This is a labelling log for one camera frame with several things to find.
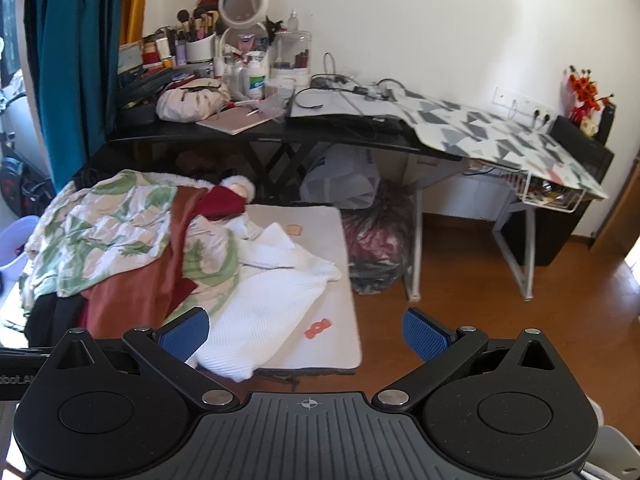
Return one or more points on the black cabinet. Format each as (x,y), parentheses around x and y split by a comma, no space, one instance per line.
(580,150)

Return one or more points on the pink notebook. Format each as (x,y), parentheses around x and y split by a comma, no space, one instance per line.
(235,121)

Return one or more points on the clear spray bottle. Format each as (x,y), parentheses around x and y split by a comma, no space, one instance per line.
(293,21)

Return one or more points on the white table frame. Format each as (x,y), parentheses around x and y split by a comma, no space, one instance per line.
(417,240)

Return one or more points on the green leaf print shirt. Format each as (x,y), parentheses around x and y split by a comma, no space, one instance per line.
(115,220)

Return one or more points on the dark red garment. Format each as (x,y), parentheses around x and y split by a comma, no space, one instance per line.
(220,205)

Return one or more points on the rust brown garment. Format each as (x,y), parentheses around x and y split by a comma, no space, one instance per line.
(130,300)

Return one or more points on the cluster of cosmetic bottles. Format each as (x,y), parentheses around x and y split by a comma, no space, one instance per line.
(165,50)

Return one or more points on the white knit sweater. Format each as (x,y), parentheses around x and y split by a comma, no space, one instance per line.
(270,310)

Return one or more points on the white lotion bottle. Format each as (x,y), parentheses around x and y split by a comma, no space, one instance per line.
(255,82)

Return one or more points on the black cosmetic case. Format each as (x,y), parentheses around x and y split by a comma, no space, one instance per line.
(142,97)

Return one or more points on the purple plastic stool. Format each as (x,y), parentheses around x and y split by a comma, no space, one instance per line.
(17,240)

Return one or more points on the black garment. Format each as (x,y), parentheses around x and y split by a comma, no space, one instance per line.
(55,317)

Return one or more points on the white plastic bag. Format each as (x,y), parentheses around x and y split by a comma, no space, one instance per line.
(340,180)

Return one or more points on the white low table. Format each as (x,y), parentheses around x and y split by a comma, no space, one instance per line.
(330,280)

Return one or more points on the teal curtain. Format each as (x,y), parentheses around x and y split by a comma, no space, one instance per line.
(70,60)

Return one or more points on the black desk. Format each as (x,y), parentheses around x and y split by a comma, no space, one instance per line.
(260,132)

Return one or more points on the white foam sheet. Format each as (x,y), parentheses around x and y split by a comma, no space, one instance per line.
(340,102)

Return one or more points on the bundle of makeup brushes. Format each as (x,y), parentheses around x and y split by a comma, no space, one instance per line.
(197,25)

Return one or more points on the white makeup brush holder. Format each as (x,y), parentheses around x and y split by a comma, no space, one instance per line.
(200,49)

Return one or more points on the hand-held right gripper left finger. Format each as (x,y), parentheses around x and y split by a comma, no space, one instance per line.
(185,336)

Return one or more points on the round vanity mirror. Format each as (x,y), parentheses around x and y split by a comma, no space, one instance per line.
(244,2)

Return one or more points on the orange artificial flowers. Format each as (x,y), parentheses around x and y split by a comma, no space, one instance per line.
(585,87)

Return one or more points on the clear plastic organizer box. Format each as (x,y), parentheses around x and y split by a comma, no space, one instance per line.
(292,55)

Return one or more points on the white wall socket panel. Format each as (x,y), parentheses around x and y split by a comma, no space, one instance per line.
(520,102)

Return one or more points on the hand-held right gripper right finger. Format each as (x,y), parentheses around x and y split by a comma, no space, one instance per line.
(425,336)

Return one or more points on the black power adapter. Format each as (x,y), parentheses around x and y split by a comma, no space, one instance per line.
(322,81)

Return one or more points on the black trash bag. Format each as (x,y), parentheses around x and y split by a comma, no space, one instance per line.
(380,250)

